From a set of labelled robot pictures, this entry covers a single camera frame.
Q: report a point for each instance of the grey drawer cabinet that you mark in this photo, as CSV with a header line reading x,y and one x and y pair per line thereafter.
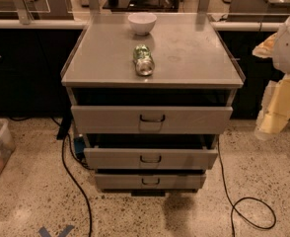
x,y
192,69

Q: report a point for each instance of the grey top drawer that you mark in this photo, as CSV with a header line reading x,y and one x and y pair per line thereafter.
x,y
166,120

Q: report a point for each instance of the green soda can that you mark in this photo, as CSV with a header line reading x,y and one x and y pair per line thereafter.
x,y
143,61

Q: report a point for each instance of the grey bottom drawer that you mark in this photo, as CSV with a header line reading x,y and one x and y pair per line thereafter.
x,y
149,182

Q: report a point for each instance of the white bowl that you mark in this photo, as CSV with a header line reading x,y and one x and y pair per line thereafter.
x,y
142,23

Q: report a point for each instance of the grey drawer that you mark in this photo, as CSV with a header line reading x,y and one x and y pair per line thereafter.
x,y
161,159
166,120
149,182

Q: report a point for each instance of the blue box behind cabinet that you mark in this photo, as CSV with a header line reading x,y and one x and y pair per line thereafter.
x,y
79,146

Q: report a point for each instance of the metal post left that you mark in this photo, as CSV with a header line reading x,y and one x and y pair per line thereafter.
x,y
23,12

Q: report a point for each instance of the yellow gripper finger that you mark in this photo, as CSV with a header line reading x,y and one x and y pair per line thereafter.
x,y
275,109
266,48

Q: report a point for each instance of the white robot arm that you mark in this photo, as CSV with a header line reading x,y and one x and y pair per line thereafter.
x,y
281,54

